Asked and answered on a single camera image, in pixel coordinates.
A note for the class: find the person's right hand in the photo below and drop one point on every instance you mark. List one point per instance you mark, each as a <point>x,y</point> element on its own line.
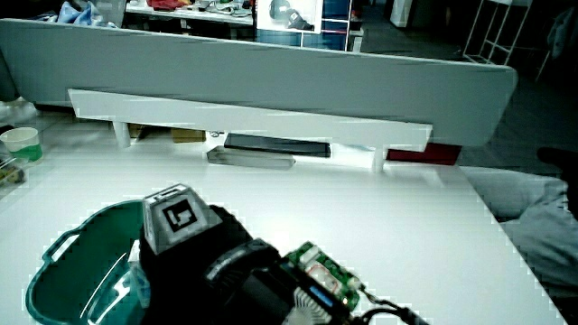
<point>180,280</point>

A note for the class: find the green plastic basket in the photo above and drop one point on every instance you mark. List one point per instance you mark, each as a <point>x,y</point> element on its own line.
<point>81,271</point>

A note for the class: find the person's right forearm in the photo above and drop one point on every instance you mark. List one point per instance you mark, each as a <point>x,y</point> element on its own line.
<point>266,289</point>

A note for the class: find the grey flat case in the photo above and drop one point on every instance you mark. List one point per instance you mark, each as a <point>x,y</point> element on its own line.
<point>250,158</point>

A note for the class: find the brown cardboard box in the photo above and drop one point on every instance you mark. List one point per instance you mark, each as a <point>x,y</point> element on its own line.
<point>189,135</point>

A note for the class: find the black flat keyboard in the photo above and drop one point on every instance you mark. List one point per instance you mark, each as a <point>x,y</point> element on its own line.
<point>277,145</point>

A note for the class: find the white desk shelf riser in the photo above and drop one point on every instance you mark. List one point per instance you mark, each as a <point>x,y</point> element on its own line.
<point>253,118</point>

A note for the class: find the snack packet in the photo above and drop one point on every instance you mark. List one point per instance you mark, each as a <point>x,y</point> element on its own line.
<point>10,173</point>

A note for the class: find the white green paper cup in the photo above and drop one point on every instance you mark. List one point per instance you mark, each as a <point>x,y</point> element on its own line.
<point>22,143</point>

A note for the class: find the grey desk partition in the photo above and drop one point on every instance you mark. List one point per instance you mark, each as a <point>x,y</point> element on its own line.
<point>271,72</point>

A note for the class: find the cluttered background table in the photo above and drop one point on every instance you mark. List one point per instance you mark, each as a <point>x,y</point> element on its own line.
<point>203,14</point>

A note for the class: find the red cloth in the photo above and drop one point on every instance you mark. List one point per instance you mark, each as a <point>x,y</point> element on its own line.
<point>167,4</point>

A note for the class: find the red box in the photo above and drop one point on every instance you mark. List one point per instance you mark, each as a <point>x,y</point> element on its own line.
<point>429,154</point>

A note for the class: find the blue cloth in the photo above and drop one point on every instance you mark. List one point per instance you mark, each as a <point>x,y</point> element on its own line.
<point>79,13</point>

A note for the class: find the white poster with dark object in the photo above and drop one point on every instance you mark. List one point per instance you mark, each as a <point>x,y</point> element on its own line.
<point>289,15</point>

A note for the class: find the blue cabinet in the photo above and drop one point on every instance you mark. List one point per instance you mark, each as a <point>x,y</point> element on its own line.
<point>336,27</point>

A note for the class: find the person's grey trouser leg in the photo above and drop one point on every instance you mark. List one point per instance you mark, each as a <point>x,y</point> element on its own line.
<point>537,225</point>

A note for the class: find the white metal rack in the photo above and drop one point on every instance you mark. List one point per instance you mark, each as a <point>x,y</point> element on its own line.
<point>496,31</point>

